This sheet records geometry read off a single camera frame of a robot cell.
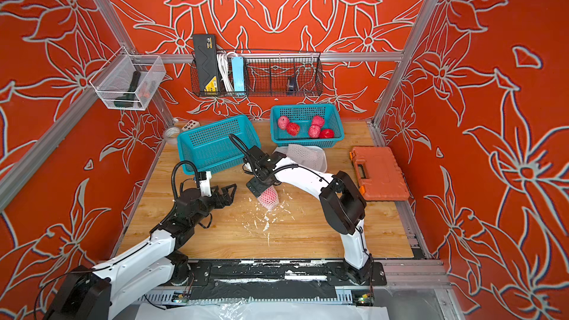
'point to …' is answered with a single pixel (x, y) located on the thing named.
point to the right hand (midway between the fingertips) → (256, 184)
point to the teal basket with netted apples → (210, 147)
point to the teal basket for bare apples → (306, 124)
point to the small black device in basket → (292, 83)
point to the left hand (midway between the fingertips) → (228, 185)
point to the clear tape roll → (170, 134)
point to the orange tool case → (378, 175)
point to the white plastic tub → (283, 150)
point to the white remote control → (190, 125)
